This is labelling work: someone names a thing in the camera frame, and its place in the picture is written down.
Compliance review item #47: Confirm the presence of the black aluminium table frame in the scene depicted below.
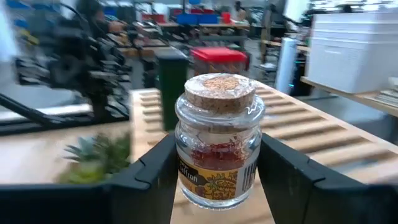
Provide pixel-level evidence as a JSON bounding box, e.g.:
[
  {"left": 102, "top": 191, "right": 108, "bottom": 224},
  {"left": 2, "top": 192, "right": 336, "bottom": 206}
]
[{"left": 0, "top": 93, "right": 131, "bottom": 136}]

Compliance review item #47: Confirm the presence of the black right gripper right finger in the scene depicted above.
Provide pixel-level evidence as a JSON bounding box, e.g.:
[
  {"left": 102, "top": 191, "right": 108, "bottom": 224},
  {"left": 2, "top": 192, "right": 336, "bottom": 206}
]
[{"left": 257, "top": 133, "right": 398, "bottom": 224}]

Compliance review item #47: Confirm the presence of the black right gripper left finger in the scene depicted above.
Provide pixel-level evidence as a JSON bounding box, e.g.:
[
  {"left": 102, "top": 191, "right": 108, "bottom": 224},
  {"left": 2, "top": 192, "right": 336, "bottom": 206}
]
[{"left": 0, "top": 133, "right": 180, "bottom": 224}]

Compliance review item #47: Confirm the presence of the stack of books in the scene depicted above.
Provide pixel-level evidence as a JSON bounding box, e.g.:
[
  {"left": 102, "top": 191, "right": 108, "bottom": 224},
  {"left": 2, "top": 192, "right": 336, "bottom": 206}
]
[{"left": 374, "top": 77, "right": 398, "bottom": 108}]

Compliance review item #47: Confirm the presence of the white storage box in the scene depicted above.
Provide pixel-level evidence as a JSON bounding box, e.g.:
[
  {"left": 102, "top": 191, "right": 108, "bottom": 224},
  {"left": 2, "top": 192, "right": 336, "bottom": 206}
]
[{"left": 307, "top": 11, "right": 398, "bottom": 94}]

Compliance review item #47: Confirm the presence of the blue storage bin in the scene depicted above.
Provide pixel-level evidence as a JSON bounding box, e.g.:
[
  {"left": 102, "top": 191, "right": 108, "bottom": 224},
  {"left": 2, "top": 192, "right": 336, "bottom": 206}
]
[{"left": 176, "top": 12, "right": 219, "bottom": 25}]

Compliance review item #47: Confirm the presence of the cork-top saffron glass jar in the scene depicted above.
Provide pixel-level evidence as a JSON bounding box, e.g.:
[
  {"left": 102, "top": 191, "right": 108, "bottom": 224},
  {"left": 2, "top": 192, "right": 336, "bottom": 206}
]
[{"left": 174, "top": 73, "right": 266, "bottom": 211}]

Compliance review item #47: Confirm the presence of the wooden slatted shelf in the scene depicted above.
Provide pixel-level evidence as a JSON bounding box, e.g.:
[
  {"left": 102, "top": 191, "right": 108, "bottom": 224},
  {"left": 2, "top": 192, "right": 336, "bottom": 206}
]
[{"left": 129, "top": 79, "right": 398, "bottom": 224}]

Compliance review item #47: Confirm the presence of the red-lid smoked paprika tin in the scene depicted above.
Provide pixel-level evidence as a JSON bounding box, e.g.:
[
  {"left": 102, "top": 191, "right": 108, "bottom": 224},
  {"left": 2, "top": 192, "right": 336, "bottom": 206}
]
[{"left": 190, "top": 46, "right": 249, "bottom": 77}]

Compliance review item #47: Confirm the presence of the potted succulent plant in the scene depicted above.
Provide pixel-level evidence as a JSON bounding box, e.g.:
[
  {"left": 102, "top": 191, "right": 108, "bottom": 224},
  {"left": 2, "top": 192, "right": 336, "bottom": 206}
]
[{"left": 57, "top": 132, "right": 131, "bottom": 185}]

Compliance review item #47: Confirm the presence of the person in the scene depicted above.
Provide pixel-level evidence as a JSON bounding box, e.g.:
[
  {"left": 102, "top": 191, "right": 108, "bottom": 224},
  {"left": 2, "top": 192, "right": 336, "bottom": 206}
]
[
  {"left": 76, "top": 0, "right": 126, "bottom": 38},
  {"left": 233, "top": 1, "right": 248, "bottom": 22}
]

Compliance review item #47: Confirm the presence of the wooden desk with grey legs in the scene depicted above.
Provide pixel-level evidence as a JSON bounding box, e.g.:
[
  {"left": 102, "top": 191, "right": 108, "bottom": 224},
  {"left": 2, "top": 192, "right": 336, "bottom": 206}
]
[{"left": 300, "top": 76, "right": 398, "bottom": 118}]

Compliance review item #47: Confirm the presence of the dark green black pepper tin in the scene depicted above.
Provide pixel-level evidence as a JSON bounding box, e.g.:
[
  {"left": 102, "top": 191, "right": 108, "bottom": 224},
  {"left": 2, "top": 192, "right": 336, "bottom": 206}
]
[{"left": 155, "top": 51, "right": 190, "bottom": 131}]

